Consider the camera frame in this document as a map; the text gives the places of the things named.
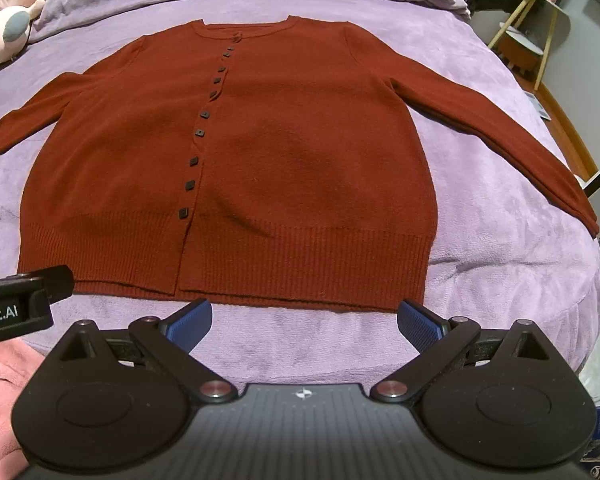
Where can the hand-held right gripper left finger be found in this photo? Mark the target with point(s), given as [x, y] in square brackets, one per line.
[190, 322]

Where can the side table with yellow legs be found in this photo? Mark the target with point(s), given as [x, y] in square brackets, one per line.
[520, 40]

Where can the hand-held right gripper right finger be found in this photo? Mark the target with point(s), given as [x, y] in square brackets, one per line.
[420, 322]

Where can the red knit cardigan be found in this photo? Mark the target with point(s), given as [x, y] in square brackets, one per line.
[305, 160]

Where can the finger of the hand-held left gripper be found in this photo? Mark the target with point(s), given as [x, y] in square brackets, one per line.
[57, 282]

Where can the pink cloth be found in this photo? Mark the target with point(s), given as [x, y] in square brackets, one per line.
[0, 400]

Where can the pink plush toy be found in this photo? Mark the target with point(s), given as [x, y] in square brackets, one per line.
[0, 35]

